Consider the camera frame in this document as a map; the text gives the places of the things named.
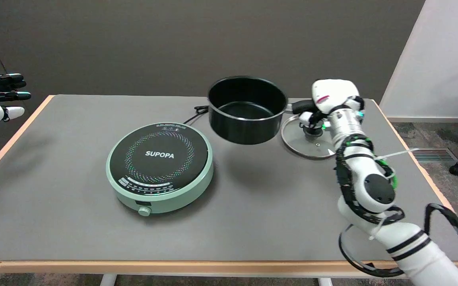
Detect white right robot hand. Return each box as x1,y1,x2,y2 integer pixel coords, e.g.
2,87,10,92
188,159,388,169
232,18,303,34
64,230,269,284
299,79,365,131

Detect black soup pot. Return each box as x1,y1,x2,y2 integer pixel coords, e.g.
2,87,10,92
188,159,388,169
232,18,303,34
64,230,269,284
207,76,318,145

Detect glass pot lid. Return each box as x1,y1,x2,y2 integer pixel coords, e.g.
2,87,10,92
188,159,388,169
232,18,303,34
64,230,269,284
280,115,338,160

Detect floor air vent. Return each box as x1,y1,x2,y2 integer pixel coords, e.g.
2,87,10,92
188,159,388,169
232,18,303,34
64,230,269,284
409,148,458,162

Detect grey table mat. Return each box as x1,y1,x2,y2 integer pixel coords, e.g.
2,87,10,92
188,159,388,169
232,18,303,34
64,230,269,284
0,95,458,262

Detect green induction cooker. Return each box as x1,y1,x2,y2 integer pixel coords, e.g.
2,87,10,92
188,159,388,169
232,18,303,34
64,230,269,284
106,122,214,217

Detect black power cord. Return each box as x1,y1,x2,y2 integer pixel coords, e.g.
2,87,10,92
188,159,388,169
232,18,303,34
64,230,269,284
183,105,210,125

